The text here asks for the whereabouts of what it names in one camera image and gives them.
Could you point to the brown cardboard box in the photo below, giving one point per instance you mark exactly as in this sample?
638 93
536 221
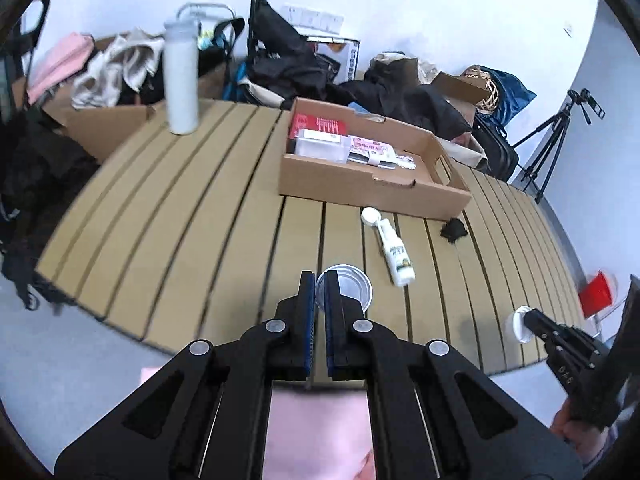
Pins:
460 92

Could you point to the person's right hand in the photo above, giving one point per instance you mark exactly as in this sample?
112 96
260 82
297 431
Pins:
572 430

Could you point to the cardboard tray box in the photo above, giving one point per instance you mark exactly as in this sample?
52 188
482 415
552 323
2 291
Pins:
380 180

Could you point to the blue bag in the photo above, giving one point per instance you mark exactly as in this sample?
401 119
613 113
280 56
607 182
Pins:
510 92

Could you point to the metal tube frame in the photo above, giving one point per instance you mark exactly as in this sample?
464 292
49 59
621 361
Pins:
205 7

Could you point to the white wall switch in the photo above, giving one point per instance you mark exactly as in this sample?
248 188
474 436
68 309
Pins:
568 29

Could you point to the beige clothes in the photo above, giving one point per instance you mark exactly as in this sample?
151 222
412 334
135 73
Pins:
120 67

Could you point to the red box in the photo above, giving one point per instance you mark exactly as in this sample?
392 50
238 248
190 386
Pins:
315 122

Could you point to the white thermos bottle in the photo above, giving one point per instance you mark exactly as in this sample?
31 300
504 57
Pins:
182 75

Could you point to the wicker basket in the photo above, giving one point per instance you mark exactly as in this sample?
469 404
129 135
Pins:
484 87

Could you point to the black folding trolley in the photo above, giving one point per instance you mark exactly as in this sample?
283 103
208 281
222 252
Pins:
280 55

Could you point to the beige crumpled cloth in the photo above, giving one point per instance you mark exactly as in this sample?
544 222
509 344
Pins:
400 60

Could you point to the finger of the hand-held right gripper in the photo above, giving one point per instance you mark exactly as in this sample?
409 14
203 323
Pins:
552 347
542 321

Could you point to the black clothes pile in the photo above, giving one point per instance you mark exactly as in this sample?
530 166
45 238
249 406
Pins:
400 97

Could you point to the clear plastic box white label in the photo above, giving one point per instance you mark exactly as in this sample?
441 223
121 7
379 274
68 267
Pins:
322 149

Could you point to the black stroller cart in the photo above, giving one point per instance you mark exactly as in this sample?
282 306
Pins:
20 45

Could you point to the white wall outlet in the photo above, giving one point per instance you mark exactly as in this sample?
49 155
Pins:
332 22
312 17
292 13

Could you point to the pink bag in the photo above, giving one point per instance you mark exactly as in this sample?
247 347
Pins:
60 65

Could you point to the red bucket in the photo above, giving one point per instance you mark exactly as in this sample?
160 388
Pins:
597 292

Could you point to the black tripod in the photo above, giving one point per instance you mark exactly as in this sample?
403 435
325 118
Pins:
550 142

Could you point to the white spray bottle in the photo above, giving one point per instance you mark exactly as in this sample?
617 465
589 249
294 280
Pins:
397 257

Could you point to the clear plastic cup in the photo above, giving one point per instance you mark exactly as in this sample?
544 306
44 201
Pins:
355 285

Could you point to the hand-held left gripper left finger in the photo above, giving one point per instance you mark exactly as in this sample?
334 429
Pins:
310 320

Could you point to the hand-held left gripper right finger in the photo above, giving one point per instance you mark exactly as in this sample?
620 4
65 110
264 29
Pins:
327 320

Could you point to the pink printed packet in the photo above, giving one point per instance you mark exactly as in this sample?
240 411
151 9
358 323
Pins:
372 147

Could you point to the printed appliance box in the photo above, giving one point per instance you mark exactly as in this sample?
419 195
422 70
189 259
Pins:
345 60

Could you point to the large open cardboard box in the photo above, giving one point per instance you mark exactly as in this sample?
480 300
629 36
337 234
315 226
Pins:
110 122

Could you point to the small black object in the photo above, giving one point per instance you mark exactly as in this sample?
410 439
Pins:
454 230

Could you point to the pink puffer jacket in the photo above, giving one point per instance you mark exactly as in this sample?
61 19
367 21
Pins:
315 435

